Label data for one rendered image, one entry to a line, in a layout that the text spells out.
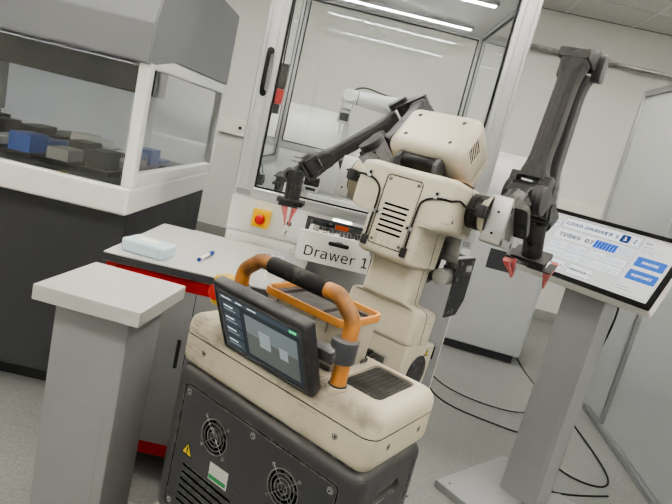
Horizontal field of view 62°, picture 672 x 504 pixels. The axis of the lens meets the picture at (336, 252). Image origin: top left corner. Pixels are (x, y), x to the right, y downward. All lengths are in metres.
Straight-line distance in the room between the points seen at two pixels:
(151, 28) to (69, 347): 1.15
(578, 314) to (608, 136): 3.67
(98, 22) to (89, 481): 1.50
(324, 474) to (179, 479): 0.45
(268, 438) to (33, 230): 1.54
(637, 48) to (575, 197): 1.41
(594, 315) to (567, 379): 0.27
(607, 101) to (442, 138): 4.50
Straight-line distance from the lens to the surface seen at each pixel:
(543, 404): 2.40
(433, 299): 2.41
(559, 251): 2.28
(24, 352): 2.64
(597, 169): 5.79
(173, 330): 1.89
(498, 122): 2.36
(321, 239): 1.98
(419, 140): 1.39
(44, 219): 2.44
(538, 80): 5.67
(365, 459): 1.07
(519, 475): 2.53
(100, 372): 1.56
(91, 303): 1.46
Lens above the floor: 1.27
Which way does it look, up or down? 12 degrees down
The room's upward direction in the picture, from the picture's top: 14 degrees clockwise
